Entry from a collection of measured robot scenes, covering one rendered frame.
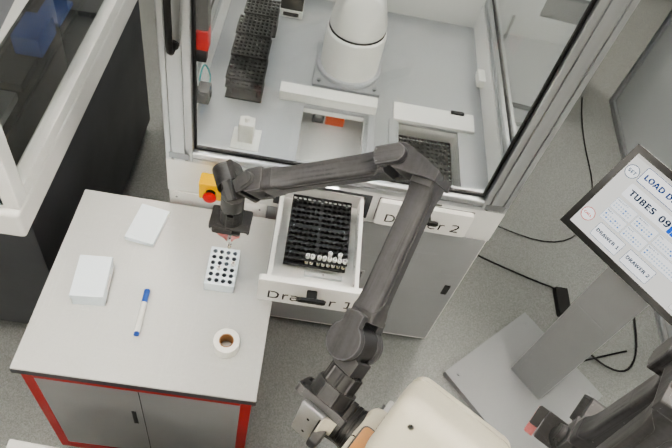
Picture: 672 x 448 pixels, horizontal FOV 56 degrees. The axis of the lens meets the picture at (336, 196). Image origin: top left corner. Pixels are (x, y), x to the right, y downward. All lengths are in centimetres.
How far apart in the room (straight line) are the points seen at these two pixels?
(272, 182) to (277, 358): 127
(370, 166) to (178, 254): 78
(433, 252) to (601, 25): 95
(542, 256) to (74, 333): 218
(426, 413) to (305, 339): 159
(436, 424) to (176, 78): 103
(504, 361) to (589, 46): 158
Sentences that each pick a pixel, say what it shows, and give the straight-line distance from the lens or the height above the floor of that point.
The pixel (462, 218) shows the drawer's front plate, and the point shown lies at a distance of 194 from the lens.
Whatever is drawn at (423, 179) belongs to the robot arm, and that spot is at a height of 146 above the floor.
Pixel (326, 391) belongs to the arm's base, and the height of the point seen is 123.
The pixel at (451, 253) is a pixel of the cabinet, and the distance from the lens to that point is 213.
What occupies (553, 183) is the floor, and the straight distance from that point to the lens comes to 354.
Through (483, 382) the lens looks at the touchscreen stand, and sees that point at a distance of 272.
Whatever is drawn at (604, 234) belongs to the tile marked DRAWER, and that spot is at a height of 101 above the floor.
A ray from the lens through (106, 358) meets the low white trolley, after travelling 178.
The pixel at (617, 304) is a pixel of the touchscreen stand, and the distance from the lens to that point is 221.
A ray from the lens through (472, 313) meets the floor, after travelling 288.
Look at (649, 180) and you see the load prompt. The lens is 200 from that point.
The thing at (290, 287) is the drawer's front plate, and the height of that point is 91.
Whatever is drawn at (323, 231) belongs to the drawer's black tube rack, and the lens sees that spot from 181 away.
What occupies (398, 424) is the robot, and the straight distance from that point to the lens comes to 110.
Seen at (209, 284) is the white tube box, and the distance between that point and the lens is 182.
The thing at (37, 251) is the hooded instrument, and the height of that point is 62.
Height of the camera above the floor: 237
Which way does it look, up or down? 51 degrees down
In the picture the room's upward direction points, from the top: 15 degrees clockwise
